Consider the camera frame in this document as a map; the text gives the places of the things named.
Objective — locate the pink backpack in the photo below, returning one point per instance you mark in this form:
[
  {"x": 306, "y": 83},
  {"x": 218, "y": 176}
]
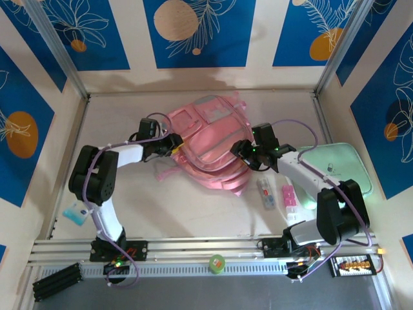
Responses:
[{"x": 213, "y": 142}]

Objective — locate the clear plastic small case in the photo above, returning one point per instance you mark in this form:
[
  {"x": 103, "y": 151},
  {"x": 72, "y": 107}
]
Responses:
[{"x": 267, "y": 197}]

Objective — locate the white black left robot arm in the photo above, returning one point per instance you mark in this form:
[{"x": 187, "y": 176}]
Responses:
[{"x": 129, "y": 155}]

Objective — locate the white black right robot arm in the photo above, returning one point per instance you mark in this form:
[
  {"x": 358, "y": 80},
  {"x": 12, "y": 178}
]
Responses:
[{"x": 303, "y": 174}]

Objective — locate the light blue tissue pack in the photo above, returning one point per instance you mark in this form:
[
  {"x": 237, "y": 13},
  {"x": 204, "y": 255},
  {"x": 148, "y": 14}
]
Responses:
[{"x": 75, "y": 213}]

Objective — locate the pink white pill box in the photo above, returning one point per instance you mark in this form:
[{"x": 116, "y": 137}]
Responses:
[{"x": 288, "y": 197}]

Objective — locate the mint green zip case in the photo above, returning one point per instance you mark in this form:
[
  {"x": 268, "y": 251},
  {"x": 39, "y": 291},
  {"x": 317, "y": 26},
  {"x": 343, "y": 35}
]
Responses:
[{"x": 348, "y": 161}]

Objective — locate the green tape roll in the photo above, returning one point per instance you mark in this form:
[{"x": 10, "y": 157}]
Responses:
[{"x": 217, "y": 263}]

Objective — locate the black power distribution board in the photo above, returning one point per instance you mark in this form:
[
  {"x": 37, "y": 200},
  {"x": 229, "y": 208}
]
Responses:
[{"x": 351, "y": 266}]

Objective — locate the yellow power connector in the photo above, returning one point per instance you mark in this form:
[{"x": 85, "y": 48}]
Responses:
[{"x": 382, "y": 251}]

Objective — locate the black extrusion block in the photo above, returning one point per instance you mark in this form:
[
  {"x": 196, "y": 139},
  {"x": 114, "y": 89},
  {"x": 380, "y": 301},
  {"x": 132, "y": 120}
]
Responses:
[{"x": 55, "y": 282}]

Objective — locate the aluminium mounting rail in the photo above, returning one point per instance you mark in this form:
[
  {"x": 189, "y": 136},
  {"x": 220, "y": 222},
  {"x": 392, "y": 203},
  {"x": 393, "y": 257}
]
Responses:
[{"x": 200, "y": 247}]

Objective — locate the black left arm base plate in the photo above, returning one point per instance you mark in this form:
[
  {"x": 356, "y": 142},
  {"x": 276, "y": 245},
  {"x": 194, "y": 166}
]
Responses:
[{"x": 138, "y": 250}]

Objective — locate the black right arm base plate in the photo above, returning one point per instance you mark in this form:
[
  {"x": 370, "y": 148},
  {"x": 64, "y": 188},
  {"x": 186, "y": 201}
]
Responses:
[{"x": 269, "y": 247}]

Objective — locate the aluminium corner post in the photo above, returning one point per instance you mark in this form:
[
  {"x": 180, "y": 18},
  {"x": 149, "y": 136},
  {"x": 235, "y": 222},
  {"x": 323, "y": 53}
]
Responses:
[
  {"x": 343, "y": 48},
  {"x": 57, "y": 48}
]

